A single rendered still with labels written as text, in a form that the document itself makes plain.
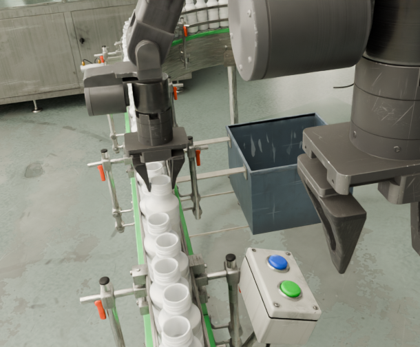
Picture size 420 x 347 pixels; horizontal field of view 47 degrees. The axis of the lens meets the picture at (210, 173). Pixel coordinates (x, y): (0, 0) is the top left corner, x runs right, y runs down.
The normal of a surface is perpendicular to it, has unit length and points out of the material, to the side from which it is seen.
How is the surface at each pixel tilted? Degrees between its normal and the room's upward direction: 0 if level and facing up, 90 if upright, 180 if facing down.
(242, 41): 90
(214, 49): 89
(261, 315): 70
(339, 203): 1
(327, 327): 0
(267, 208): 90
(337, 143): 1
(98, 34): 90
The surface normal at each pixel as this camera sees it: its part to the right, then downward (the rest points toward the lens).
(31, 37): 0.18, 0.50
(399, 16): -0.58, 0.45
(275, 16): 0.16, 0.21
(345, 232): 0.20, 0.77
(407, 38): -0.39, 0.49
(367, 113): -0.88, 0.29
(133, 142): -0.04, -0.86
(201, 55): 0.55, 0.37
